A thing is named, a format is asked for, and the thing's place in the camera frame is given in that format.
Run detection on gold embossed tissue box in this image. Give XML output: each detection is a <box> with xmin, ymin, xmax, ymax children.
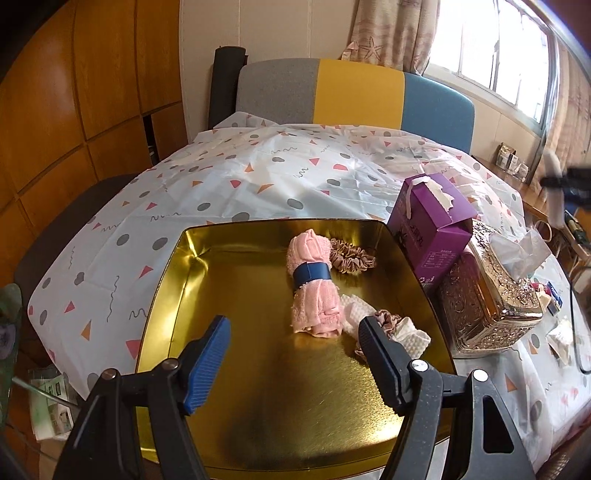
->
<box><xmin>436</xmin><ymin>220</ymin><xmax>543</xmax><ymax>358</ymax></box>

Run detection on wooden side table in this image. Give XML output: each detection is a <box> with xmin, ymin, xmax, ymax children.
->
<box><xmin>474</xmin><ymin>156</ymin><xmax>590</xmax><ymax>238</ymax></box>

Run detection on wooden wardrobe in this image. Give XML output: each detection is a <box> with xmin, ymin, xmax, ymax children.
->
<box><xmin>1</xmin><ymin>1</ymin><xmax>187</xmax><ymax>283</ymax></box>

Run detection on left floral curtain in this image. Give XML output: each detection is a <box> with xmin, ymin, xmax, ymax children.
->
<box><xmin>341</xmin><ymin>0</ymin><xmax>441</xmax><ymax>75</ymax></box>

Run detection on blue Tempo tissue pack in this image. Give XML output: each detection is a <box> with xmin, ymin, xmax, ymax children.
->
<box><xmin>531</xmin><ymin>281</ymin><xmax>563</xmax><ymax>316</ymax></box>

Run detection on grey yellow blue sofa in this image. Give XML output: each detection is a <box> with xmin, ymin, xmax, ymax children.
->
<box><xmin>235</xmin><ymin>58</ymin><xmax>475</xmax><ymax>153</ymax></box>

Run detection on purple cardboard box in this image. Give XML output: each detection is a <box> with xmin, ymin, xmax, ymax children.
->
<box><xmin>388</xmin><ymin>173</ymin><xmax>477</xmax><ymax>291</ymax></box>

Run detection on brown satin scrunchie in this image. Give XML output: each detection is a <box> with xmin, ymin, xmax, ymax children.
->
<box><xmin>329</xmin><ymin>238</ymin><xmax>377</xmax><ymax>275</ymax></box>

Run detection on patterned plastic tablecloth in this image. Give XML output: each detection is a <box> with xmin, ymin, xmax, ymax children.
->
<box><xmin>27</xmin><ymin>113</ymin><xmax>590</xmax><ymax>467</ymax></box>

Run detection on pink towel blue band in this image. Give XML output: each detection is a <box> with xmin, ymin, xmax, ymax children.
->
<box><xmin>287</xmin><ymin>229</ymin><xmax>342</xmax><ymax>338</ymax></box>

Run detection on packets on side table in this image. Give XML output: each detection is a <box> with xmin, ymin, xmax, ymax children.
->
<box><xmin>494</xmin><ymin>143</ymin><xmax>529</xmax><ymax>182</ymax></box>

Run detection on black cable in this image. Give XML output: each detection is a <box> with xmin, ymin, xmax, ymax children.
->
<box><xmin>567</xmin><ymin>262</ymin><xmax>591</xmax><ymax>375</ymax></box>

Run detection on gold metal tray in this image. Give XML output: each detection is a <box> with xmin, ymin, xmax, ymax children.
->
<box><xmin>134</xmin><ymin>218</ymin><xmax>456</xmax><ymax>474</ymax></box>

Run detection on floral curtain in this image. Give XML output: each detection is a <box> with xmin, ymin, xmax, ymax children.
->
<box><xmin>341</xmin><ymin>0</ymin><xmax>441</xmax><ymax>75</ymax></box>
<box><xmin>546</xmin><ymin>43</ymin><xmax>590</xmax><ymax>170</ymax></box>

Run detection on right floral curtain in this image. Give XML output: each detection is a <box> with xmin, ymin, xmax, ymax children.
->
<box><xmin>546</xmin><ymin>43</ymin><xmax>590</xmax><ymax>170</ymax></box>

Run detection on window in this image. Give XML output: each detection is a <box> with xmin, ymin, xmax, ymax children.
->
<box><xmin>426</xmin><ymin>1</ymin><xmax>558</xmax><ymax>136</ymax></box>

